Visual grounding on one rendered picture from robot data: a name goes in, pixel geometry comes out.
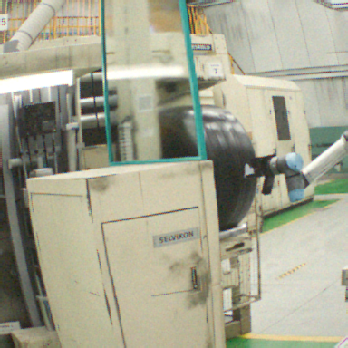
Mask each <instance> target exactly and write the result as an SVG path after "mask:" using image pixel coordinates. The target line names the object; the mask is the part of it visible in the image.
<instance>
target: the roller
mask: <svg viewBox="0 0 348 348"><path fill-rule="evenodd" d="M247 232H248V225H247V224H242V225H237V226H234V227H231V228H226V229H222V230H219V235H220V238H219V240H222V239H223V238H227V237H233V236H238V235H242V234H245V233H247Z"/></svg>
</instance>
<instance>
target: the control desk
mask: <svg viewBox="0 0 348 348"><path fill-rule="evenodd" d="M26 186H27V192H28V199H29V206H30V213H31V220H32V226H33V230H34V239H35V245H36V249H37V253H38V258H39V263H40V266H41V272H42V275H43V283H44V286H45V290H46V294H47V296H48V302H49V305H50V308H51V313H52V314H53V321H54V324H55V329H56V330H57V334H58V337H59V340H60V345H61V346H62V348H226V345H225V342H226V338H225V326H224V324H225V319H224V306H223V303H224V299H223V293H222V291H223V285H222V284H220V282H222V267H221V252H220V244H219V238H220V235H219V227H218V211H217V202H216V193H215V188H216V183H215V174H214V166H212V160H210V159H204V160H192V161H174V163H158V164H142V165H126V166H111V167H109V168H104V169H91V170H84V171H77V172H72V173H65V174H59V175H52V176H47V177H40V178H35V179H27V180H26Z"/></svg>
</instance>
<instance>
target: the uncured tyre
mask: <svg viewBox="0 0 348 348"><path fill-rule="evenodd" d="M200 109H201V110H202V119H203V127H204V136H205V144H206V153H207V155H206V156H207V160H212V166H214V174H215V183H216V188H215V193H216V202H217V218H218V227H219V230H222V229H226V228H231V227H234V226H236V225H237V224H238V223H239V222H240V221H241V220H242V219H243V218H244V217H245V216H246V214H247V212H248V210H249V209H250V207H251V205H252V202H253V199H254V196H255V193H256V184H257V178H250V179H246V178H244V175H245V166H246V164H247V165H248V166H249V168H251V159H253V158H255V157H256V154H255V151H254V147H253V144H252V142H251V140H250V138H249V136H248V135H247V132H246V131H245V129H244V128H243V126H242V125H241V123H240V122H239V121H238V119H237V118H236V117H235V116H234V115H233V114H231V113H230V112H229V111H226V110H224V109H222V108H221V107H219V106H217V105H213V104H200Z"/></svg>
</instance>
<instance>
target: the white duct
mask: <svg viewBox="0 0 348 348"><path fill-rule="evenodd" d="M64 2H65V0H43V1H42V2H41V3H40V4H39V5H38V6H37V8H35V10H34V11H33V12H32V13H31V14H30V16H29V17H28V18H27V19H26V20H25V21H24V23H23V24H22V26H21V27H20V28H19V30H18V31H16V32H15V34H14V36H13V38H12V39H10V41H13V40H18V39H19V43H18V45H17V48H16V49H18V50H20V51H25V50H26V49H27V47H28V46H29V44H31V43H32V42H33V40H34V38H35V37H36V36H37V35H38V34H39V32H40V31H42V29H43V27H44V26H45V24H47V22H48V21H49V20H50V19H51V18H52V16H53V15H54V14H55V12H56V11H58V9H59V8H60V7H61V6H62V5H63V3H64Z"/></svg>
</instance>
